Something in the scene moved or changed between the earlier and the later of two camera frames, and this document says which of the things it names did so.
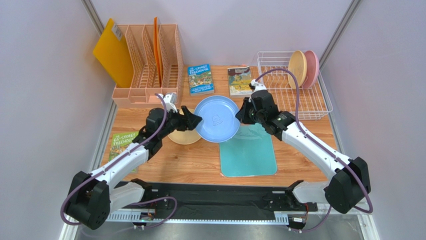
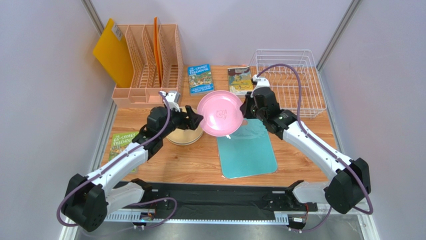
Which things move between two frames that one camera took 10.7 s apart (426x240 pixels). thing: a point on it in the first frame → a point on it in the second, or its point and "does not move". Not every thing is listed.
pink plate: x=313 y=68 → x=221 y=113
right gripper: x=247 y=113 does not move
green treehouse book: x=120 y=142 does not move
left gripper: x=189 y=121 does not move
